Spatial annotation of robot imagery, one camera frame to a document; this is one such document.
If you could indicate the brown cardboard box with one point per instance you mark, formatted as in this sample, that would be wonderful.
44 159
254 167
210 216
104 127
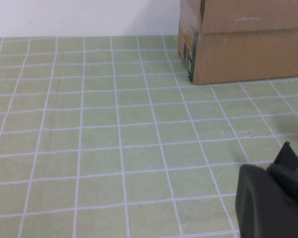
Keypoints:
250 57

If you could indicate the green checked tablecloth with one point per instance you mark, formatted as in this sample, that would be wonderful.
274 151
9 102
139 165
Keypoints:
114 148

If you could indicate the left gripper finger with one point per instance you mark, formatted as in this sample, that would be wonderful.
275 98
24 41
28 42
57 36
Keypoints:
286 158

